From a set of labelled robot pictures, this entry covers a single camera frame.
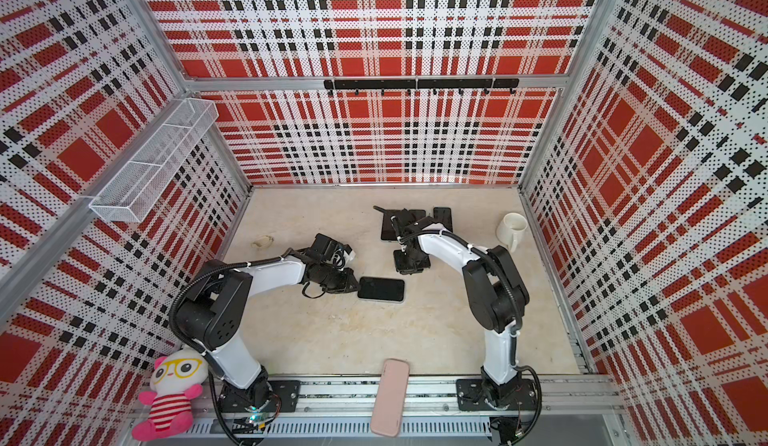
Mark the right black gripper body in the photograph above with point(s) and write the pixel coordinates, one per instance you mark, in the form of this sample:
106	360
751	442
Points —
408	262

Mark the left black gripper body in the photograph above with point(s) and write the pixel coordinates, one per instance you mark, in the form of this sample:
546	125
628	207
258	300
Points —
329	278

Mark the black phone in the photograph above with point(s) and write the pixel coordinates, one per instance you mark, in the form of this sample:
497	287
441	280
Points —
443	215
381	289
417	213
388	232

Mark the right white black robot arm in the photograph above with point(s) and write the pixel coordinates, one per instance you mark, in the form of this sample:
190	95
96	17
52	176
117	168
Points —
495	291

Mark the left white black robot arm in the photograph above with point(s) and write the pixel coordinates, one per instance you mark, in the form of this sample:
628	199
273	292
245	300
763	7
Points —
207	313

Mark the pink phone case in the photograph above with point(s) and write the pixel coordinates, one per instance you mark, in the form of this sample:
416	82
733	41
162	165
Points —
386	419

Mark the white ceramic mug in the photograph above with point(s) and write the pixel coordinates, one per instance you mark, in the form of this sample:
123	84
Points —
511	230

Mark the pink plush toy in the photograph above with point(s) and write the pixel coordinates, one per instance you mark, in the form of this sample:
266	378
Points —
175	381

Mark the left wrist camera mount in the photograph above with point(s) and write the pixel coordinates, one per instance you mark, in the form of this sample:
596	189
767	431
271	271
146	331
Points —
348	254

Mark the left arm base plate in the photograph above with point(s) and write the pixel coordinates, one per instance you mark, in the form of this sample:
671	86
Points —
267	396

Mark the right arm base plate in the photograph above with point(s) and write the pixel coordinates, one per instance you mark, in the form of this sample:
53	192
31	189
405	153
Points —
485	395

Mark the black hook rail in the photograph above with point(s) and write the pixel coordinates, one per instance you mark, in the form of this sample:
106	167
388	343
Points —
423	84

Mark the white wire mesh basket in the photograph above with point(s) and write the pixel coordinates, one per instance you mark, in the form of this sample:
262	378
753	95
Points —
134	190

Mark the aluminium front rail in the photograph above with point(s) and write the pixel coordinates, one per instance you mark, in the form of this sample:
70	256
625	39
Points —
342	406

